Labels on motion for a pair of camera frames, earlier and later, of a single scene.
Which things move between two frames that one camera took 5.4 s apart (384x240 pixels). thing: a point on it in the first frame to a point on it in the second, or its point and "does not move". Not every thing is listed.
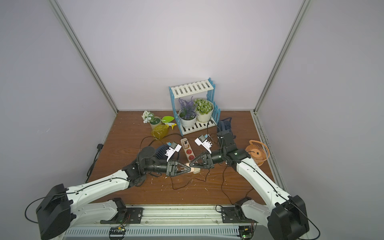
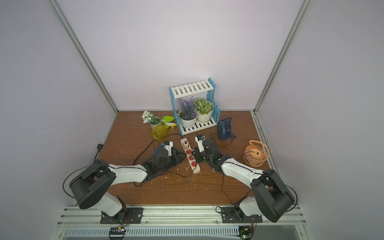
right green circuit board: [245, 232] does not move
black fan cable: [189, 182] to [163, 173]
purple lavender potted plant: [187, 115] does not move
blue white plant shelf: [194, 88] does not move
